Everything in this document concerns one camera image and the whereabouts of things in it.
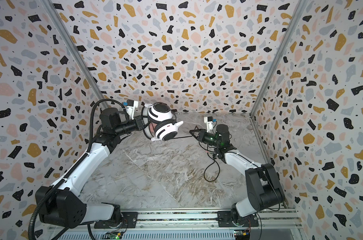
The corner aluminium post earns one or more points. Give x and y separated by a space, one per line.
58 23
280 52

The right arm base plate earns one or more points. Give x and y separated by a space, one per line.
232 219

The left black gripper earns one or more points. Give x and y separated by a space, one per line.
138 122

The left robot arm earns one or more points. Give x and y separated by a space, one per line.
59 204

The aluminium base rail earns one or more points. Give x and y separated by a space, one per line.
194 224

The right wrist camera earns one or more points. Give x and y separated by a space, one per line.
210 123

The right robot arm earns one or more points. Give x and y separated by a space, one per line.
262 183

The left corner aluminium post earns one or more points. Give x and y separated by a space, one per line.
58 23

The right corner aluminium post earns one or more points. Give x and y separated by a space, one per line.
280 52

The white black headphones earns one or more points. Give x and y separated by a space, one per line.
160 122

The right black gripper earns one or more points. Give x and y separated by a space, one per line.
199 135

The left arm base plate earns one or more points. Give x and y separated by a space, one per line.
124 220

